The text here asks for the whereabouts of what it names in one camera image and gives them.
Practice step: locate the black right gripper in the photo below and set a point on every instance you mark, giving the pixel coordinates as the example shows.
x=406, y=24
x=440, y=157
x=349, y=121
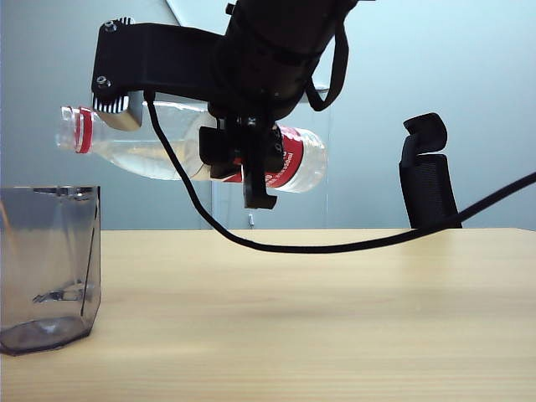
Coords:
x=226, y=142

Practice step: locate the Nongfu Spring water bottle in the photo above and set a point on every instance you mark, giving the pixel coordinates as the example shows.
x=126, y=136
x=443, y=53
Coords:
x=138, y=155

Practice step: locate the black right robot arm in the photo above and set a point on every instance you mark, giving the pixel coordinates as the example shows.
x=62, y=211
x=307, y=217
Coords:
x=285, y=42

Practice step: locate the transparent grey angular mug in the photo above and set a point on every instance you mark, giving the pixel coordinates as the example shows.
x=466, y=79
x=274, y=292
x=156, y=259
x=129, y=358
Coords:
x=50, y=251

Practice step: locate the black mesh office chair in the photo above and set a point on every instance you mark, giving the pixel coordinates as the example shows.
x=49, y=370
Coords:
x=427, y=176

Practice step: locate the long horizontal white wall rail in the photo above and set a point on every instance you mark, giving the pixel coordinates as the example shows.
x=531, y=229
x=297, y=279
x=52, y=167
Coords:
x=322, y=89

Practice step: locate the silver finned wrist camera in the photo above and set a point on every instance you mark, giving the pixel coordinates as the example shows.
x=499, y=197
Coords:
x=121, y=119

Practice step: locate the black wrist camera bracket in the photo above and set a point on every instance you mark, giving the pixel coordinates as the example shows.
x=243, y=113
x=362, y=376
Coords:
x=159, y=54

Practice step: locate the diagonal white wall rail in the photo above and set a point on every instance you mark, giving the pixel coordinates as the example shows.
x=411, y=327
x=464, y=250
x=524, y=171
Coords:
x=173, y=10

